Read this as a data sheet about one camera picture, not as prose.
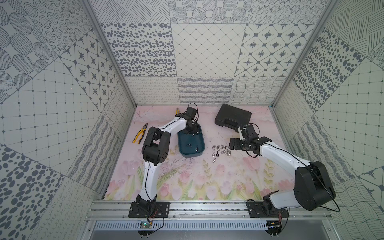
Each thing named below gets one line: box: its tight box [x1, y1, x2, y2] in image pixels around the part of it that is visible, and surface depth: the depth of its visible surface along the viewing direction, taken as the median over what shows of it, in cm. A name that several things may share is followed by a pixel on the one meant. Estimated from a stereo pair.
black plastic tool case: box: [214, 103, 252, 132], surface depth 112 cm
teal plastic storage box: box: [177, 123, 206, 158], surface depth 99 cm
